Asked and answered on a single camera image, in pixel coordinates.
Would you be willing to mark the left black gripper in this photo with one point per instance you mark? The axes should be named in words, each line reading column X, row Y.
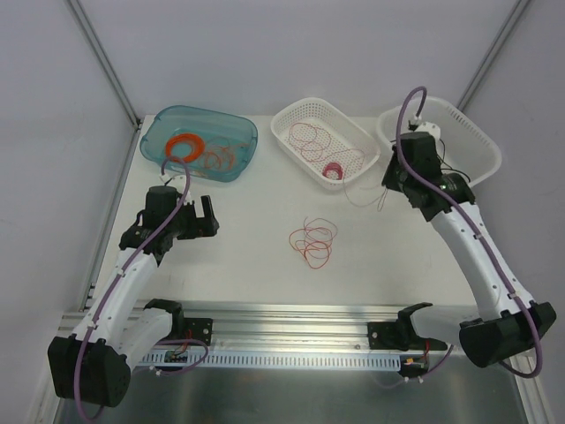
column 199, row 222

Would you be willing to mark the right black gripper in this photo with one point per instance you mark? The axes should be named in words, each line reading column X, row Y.
column 395, row 177

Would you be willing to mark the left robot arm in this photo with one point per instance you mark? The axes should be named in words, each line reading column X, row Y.
column 95, row 363

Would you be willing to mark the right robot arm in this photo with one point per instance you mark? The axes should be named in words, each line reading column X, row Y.
column 506, row 320

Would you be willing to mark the teal transparent plastic bin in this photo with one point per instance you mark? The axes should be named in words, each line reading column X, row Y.
column 214, row 145

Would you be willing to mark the white perforated plastic basket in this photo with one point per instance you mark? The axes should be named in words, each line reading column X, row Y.
column 324, row 143

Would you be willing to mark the white translucent plastic tub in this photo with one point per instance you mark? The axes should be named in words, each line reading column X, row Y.
column 463, row 146

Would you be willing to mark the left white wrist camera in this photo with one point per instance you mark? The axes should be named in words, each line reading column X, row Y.
column 177, row 181

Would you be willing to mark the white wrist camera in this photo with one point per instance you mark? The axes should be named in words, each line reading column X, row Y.
column 177, row 181
column 417, row 124

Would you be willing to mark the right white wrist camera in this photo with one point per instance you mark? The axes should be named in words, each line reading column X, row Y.
column 417, row 124

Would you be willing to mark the aluminium mounting rail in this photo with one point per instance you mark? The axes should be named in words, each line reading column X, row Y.
column 283, row 328

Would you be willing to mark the white slotted cable duct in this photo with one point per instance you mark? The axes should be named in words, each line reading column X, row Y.
column 356, row 361

